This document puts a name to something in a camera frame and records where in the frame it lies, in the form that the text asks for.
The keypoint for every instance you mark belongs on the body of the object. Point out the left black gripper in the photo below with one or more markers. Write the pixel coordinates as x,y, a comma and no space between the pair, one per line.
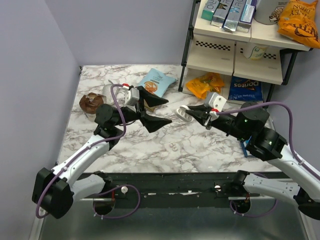
151,123

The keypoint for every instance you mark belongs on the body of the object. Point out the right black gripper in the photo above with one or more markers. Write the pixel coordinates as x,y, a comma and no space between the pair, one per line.
200,113

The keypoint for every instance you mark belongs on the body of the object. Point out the white earbud charging case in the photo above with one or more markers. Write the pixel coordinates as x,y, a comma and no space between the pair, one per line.
182,114

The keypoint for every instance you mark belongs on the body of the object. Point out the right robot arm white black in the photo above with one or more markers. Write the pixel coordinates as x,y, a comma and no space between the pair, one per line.
247,124

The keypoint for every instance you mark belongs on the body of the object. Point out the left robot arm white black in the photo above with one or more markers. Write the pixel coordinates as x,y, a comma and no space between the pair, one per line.
55,190

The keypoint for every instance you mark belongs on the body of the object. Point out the blue cassava chips bag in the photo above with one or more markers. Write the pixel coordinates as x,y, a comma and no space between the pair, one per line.
156,82

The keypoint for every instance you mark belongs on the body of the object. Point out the orange snack bag lower shelf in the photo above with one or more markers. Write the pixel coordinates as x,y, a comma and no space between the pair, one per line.
207,83

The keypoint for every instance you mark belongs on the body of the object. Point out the blue Doritos bag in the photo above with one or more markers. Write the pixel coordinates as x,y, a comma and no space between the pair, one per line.
244,89

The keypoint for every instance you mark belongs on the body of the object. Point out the blue white card packet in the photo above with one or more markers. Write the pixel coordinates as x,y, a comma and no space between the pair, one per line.
243,145

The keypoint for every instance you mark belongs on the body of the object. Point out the brown paper wrapped cup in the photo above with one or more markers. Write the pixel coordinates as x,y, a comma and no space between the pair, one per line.
89,104

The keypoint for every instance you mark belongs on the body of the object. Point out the white yellow cup on shelf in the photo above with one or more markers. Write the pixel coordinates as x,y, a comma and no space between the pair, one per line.
254,51

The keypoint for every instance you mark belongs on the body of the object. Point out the silver toothpaste box left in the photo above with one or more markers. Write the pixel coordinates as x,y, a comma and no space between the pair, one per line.
221,13

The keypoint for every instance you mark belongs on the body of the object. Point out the silver toothpaste box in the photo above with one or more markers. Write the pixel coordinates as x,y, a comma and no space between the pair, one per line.
233,17
221,13

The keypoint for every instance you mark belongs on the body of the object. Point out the silver toothpaste box middle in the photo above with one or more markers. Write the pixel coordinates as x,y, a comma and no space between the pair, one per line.
233,17

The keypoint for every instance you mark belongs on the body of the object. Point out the teal toothpaste box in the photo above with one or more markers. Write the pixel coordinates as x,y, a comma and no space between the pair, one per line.
209,9

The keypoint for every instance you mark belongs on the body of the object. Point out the blue white toothpaste box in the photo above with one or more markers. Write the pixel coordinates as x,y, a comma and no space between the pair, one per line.
247,15

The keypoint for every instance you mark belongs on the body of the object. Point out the white popcorn tub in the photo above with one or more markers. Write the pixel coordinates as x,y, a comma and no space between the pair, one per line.
268,11

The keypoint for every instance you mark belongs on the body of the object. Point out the orange honey dijon chips bag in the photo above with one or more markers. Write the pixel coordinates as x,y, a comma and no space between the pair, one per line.
297,22

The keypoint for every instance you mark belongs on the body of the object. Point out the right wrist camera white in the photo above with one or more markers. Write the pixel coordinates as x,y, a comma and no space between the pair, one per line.
214,101

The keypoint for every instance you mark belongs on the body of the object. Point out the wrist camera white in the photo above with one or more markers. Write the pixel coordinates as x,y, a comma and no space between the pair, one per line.
214,101
132,95

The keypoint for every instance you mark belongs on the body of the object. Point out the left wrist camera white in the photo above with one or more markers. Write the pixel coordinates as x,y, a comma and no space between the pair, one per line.
132,95

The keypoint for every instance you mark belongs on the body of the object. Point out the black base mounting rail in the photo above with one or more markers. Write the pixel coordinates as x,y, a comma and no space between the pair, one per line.
173,190

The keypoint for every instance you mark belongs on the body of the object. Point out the black frame cream shelf unit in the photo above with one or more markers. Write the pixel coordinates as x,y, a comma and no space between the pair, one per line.
211,49

